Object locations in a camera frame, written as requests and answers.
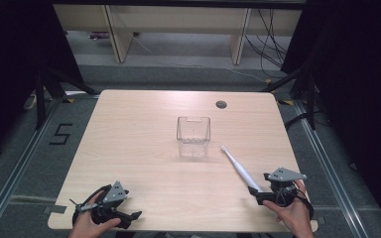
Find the light wooden shelf unit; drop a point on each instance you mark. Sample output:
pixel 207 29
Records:
pixel 178 16

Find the dark curtain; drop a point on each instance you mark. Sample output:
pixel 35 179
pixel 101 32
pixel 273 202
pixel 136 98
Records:
pixel 13 49
pixel 360 82

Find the person's right hand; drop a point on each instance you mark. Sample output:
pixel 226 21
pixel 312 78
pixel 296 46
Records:
pixel 292 216

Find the person's left hand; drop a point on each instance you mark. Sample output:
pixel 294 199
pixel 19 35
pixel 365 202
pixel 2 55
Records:
pixel 87 225

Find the metal floor rail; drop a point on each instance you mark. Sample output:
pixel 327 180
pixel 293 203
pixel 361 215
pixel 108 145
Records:
pixel 330 178
pixel 10 185

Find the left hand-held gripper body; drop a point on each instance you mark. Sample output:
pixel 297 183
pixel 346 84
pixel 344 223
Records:
pixel 115 193

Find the black metal stand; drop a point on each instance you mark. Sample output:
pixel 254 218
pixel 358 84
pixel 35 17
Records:
pixel 311 99
pixel 41 99

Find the yellow tape piece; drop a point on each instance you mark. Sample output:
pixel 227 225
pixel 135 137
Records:
pixel 287 102
pixel 268 81
pixel 68 100

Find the white electric toothbrush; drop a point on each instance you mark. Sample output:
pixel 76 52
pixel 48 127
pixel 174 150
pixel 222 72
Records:
pixel 239 168

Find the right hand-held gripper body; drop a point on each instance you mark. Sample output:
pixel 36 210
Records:
pixel 283 175

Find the clear plastic container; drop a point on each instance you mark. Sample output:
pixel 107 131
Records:
pixel 193 134

